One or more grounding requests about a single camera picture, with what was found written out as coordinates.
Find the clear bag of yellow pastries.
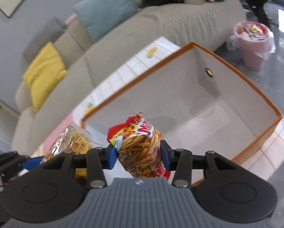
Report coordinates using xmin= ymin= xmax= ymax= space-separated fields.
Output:
xmin=44 ymin=122 xmax=98 ymax=179

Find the red french fries snack bag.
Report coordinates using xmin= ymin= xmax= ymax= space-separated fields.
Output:
xmin=107 ymin=113 xmax=171 ymax=179

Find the orange rimmed white box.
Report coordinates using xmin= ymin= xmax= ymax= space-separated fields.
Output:
xmin=81 ymin=41 xmax=284 ymax=187

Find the lemon print pink tablecloth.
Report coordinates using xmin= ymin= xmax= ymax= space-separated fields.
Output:
xmin=30 ymin=36 xmax=284 ymax=182

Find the yellow cushion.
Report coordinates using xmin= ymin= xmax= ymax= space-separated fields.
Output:
xmin=22 ymin=42 xmax=67 ymax=111

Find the grey cushion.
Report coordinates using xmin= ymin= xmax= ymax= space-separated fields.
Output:
xmin=21 ymin=17 xmax=66 ymax=70

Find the beige fabric sofa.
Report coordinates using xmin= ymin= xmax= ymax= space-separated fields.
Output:
xmin=11 ymin=0 xmax=246 ymax=155

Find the pink trash bin with bag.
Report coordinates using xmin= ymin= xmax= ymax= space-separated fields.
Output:
xmin=227 ymin=21 xmax=275 ymax=71

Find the light blue cushion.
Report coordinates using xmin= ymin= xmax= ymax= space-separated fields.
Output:
xmin=73 ymin=0 xmax=139 ymax=41

